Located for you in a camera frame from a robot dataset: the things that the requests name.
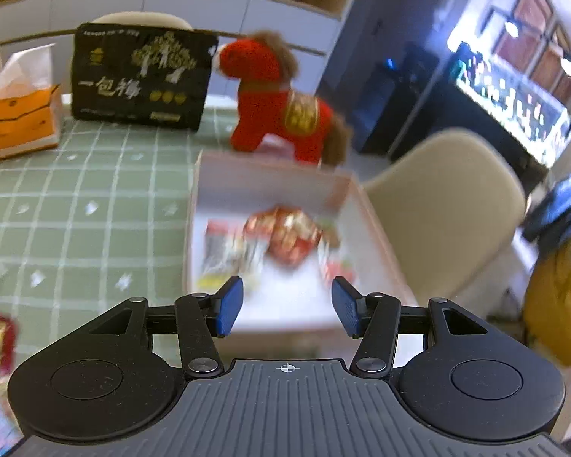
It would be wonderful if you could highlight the grey printed snack packet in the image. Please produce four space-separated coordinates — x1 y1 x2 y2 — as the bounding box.
197 220 268 292

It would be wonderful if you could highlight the clear pastry red label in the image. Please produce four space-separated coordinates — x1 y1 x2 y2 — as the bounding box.
314 218 357 292

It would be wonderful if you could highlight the black snack bag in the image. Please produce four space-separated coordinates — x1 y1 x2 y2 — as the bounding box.
71 23 219 132

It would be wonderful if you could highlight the beige chair behind bag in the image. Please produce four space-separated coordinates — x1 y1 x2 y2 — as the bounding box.
93 11 194 31

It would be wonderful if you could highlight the beige chair right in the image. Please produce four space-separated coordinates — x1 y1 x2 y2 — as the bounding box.
364 128 527 305

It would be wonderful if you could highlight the black water dispenser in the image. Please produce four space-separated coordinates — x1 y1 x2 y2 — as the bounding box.
352 42 439 156

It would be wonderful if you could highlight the red plush horse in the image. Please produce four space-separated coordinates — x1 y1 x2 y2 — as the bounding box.
214 30 352 167

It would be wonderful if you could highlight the red braised egg packet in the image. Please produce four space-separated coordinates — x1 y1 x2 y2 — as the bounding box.
243 205 320 268

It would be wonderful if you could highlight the lit display cabinet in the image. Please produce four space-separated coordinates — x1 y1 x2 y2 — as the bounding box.
448 0 571 168

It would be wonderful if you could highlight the green checked tablecloth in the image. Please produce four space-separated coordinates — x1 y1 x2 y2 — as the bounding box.
0 101 236 363

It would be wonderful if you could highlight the orange tissue box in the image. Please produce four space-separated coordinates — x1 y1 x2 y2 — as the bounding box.
0 45 64 160

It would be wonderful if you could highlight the pink cardboard box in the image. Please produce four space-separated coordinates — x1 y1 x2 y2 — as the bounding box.
184 151 416 359

